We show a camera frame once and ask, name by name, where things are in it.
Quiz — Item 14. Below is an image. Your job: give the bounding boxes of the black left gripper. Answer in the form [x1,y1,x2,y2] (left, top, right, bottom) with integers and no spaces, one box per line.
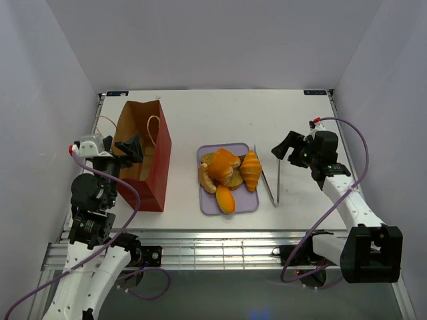
[95,132,143,207]

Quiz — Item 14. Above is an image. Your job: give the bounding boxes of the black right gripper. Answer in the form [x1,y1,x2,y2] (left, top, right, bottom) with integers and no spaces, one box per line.
[272,131,319,169]

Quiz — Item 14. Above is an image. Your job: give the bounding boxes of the red paper bag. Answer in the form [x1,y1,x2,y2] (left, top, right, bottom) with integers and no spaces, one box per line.
[98,100,171,212]

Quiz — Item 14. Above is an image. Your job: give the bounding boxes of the striped orange croissant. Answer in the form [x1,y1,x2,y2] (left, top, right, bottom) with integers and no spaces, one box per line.
[240,150,262,192]

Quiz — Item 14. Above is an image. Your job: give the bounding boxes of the metal kitchen tongs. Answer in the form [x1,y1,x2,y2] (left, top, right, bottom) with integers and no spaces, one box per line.
[261,159,282,208]

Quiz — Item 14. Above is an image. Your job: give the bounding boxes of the brown seeded bread slice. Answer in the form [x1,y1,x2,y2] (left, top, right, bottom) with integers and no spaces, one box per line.
[225,169,244,191]

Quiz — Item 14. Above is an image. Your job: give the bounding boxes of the large orange bread loaf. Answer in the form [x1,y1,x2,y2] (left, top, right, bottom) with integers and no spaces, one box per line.
[207,148,241,185]

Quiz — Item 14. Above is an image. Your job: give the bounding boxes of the pale curved bread roll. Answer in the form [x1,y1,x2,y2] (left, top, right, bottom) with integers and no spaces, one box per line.
[198,163,217,194]

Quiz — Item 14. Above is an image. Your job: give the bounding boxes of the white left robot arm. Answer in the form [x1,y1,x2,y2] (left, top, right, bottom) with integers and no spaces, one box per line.
[43,134,143,319]

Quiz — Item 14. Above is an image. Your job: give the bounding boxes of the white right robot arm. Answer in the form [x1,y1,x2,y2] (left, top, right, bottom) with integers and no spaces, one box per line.
[272,130,403,283]

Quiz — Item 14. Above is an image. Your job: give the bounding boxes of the right blue corner label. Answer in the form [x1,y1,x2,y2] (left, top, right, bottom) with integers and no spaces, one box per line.
[304,90,327,96]

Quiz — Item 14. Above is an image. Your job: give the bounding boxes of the blue corner label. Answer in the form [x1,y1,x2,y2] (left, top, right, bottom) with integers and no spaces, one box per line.
[304,90,327,96]
[106,91,129,97]

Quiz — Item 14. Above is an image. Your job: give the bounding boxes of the left blue corner label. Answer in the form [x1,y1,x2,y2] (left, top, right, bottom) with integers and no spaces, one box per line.
[106,91,129,97]

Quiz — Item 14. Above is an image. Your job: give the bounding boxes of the lilac plastic tray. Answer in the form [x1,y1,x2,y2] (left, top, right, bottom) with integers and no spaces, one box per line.
[197,143,260,215]

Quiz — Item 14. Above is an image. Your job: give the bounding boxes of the small orange oval bun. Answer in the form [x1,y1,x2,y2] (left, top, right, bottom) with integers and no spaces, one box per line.
[216,185,236,215]

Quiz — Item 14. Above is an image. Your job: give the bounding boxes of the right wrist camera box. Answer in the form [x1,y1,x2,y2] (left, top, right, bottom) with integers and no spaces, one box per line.
[309,117,326,139]

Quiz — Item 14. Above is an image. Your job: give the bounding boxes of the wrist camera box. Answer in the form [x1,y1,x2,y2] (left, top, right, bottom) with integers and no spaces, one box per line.
[68,133,113,159]
[309,117,326,139]

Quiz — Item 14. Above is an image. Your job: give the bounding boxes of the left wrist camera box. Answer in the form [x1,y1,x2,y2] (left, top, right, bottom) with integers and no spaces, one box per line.
[68,133,113,159]

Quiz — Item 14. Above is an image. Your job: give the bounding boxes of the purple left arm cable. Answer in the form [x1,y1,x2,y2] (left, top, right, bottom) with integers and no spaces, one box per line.
[0,151,171,320]

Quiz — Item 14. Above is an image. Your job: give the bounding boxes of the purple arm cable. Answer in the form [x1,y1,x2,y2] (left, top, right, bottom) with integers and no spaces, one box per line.
[280,117,370,290]
[0,151,171,320]

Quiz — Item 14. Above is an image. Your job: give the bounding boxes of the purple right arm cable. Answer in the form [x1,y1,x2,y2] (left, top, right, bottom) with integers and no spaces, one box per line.
[280,117,370,290]

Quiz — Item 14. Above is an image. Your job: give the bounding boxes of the aluminium table frame rail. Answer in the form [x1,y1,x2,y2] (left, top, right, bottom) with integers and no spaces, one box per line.
[42,229,354,271]

